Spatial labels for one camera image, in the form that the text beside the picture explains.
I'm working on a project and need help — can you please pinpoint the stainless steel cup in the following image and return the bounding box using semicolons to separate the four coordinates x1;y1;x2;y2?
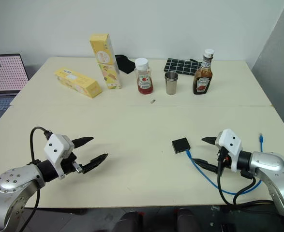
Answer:
165;76;179;96
164;71;179;80

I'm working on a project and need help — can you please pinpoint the long yellow carton box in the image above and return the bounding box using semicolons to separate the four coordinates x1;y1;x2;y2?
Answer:
53;67;103;100

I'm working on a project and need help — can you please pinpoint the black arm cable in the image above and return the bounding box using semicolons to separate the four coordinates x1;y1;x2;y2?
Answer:
216;147;275;206
17;126;53;232

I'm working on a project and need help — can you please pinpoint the black pouch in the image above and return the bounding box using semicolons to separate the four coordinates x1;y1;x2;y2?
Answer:
114;54;136;75

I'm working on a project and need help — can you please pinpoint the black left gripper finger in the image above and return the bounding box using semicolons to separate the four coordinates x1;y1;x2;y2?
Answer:
81;153;109;174
70;136;94;149

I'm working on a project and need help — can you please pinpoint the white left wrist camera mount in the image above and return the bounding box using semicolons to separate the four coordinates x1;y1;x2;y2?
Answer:
44;133;75;180

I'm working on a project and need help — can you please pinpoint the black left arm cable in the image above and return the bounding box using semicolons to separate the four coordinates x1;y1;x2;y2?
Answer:
17;126;53;232

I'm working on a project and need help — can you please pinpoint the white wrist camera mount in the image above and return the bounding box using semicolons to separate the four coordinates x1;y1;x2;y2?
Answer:
215;129;243;173
44;133;75;180

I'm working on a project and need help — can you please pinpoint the grey laptop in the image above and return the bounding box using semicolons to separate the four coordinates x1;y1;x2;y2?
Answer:
0;53;30;129

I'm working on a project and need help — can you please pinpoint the black white-grid cloth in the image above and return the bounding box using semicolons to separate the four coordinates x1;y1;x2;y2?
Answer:
163;58;203;77

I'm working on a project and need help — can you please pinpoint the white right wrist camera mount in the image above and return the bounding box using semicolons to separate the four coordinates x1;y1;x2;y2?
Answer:
215;129;243;173

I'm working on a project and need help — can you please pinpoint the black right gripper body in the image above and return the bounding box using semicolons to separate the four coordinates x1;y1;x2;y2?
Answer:
216;146;232;170

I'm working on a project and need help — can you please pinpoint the small black square box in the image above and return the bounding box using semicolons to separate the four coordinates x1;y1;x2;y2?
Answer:
171;137;191;155

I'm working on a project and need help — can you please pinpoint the tall yellow carton box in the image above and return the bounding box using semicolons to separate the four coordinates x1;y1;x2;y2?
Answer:
89;33;122;90

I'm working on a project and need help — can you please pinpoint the brown Heinz sauce bottle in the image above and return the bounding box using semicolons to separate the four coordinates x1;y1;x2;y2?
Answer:
192;48;216;95

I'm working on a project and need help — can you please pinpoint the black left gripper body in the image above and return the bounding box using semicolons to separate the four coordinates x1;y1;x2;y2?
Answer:
59;145;84;175

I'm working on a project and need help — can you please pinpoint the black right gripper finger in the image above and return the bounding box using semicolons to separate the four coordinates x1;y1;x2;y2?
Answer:
201;136;218;145
194;158;219;174

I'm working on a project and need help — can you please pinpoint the blue cable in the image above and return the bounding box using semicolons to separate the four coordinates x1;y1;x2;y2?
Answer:
185;132;265;195

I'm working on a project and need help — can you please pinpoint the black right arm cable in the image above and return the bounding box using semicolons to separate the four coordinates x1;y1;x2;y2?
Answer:
216;147;275;206

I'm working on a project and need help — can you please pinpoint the ketchup jar with white cap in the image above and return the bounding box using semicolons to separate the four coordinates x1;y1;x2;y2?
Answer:
134;58;154;95

